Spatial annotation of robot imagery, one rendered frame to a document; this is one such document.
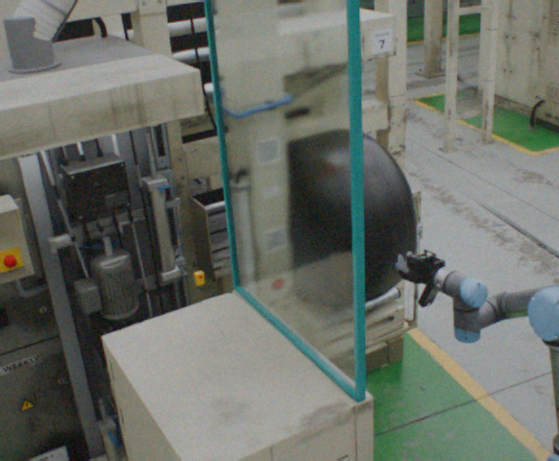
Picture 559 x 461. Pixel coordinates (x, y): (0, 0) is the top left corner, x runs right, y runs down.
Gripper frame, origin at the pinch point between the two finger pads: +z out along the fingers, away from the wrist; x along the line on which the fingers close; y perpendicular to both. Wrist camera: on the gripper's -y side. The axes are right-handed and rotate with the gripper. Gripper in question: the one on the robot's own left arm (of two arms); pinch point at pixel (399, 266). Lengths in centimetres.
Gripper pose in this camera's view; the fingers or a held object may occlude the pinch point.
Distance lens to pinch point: 225.0
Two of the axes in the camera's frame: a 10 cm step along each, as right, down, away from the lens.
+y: -1.3, -9.4, -3.3
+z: -4.9, -2.3, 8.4
